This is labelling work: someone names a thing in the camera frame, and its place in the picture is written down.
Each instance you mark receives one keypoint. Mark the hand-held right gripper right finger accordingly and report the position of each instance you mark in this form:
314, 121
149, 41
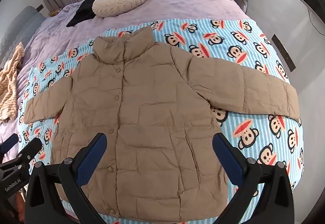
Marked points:
225, 153

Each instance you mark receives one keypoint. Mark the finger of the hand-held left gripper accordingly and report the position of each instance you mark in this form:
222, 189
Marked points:
30, 148
9, 143

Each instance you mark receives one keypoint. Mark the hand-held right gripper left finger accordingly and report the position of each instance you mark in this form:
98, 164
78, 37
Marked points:
93, 153

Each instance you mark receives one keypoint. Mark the tan puffer jacket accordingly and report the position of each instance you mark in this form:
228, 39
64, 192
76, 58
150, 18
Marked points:
152, 112

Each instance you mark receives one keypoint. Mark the beige striped cloth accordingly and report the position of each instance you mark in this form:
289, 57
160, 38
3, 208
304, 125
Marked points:
11, 81

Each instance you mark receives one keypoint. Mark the grey padded headboard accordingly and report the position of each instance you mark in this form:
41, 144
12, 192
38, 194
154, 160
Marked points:
20, 28

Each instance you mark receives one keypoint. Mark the black rectangular bar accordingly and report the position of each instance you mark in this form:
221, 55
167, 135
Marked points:
283, 52

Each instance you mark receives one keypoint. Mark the blue striped monkey print blanket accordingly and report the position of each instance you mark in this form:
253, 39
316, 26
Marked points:
228, 36

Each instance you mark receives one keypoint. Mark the black cloth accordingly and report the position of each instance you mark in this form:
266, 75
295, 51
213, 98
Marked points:
85, 9

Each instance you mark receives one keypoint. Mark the standing fan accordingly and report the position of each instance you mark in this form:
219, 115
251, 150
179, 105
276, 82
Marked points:
241, 0

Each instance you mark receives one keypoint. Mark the round beige cushion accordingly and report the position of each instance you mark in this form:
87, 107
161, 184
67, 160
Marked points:
119, 0

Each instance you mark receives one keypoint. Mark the bed with purple bedspread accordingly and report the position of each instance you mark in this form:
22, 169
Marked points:
177, 3

